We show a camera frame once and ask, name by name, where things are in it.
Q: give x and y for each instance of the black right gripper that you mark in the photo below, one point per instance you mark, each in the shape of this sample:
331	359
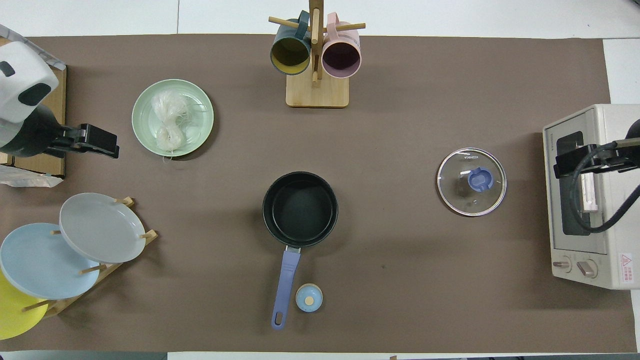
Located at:
632	150

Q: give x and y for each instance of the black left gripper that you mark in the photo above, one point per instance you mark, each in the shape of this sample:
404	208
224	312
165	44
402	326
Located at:
27	132

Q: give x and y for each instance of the white vermicelli bundle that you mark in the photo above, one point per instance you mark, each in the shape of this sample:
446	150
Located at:
167	135

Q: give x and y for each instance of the glass lid blue knob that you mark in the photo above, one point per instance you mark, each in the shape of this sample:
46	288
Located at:
480	179

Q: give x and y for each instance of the grey plate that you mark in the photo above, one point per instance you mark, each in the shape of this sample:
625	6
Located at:
100	227

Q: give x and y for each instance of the light green plate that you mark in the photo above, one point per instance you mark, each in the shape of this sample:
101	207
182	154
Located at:
200	120

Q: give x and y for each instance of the light blue plate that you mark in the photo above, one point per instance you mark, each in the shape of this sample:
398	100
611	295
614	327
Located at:
40	265

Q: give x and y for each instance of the wooden plate rack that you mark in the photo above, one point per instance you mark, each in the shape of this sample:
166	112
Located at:
55	307

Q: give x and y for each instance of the yellow plate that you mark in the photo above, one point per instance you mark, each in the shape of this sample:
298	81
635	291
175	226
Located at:
15	320

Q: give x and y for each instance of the cream toaster oven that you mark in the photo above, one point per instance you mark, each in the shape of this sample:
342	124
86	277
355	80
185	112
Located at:
607	125

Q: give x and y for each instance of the dark wooden board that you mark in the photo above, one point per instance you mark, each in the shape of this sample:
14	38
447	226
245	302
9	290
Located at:
54	95

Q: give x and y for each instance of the crinkled white paper piece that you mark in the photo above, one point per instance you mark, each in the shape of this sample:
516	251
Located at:
27	180

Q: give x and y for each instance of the brown table mat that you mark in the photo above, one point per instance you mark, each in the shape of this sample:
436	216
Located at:
425	300

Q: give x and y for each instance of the dark blue saucepan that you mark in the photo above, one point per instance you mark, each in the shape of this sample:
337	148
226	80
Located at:
300	210

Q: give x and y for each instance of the dark teal mug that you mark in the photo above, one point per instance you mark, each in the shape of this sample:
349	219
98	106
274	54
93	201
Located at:
290	52

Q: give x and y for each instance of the wooden mug tree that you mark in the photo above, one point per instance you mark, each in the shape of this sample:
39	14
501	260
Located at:
317	95

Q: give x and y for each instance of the pink mug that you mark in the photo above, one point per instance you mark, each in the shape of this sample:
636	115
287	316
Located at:
341	57

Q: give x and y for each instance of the small blue call bell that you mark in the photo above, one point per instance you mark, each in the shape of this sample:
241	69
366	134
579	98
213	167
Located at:
309	298

